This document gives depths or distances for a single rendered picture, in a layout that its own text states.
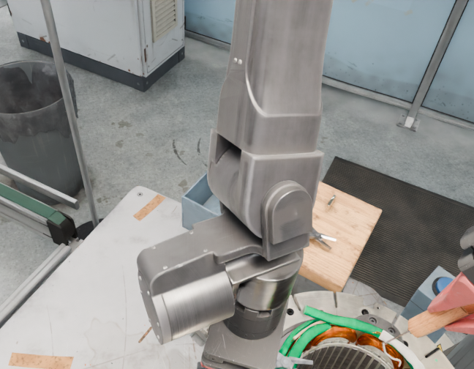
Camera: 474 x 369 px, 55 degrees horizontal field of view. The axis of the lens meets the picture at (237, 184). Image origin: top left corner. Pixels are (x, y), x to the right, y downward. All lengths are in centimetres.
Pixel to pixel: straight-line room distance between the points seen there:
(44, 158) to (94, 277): 107
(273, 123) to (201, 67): 285
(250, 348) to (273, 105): 23
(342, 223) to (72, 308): 58
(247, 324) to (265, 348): 4
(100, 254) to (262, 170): 82
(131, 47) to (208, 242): 247
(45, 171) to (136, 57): 98
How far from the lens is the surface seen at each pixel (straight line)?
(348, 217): 81
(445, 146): 292
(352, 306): 68
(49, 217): 121
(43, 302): 105
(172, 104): 280
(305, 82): 31
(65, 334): 101
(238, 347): 44
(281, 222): 31
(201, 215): 80
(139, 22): 269
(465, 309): 40
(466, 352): 113
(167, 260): 33
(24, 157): 206
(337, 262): 75
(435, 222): 242
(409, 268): 219
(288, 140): 30
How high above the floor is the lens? 166
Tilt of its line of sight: 46 degrees down
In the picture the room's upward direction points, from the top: 6 degrees clockwise
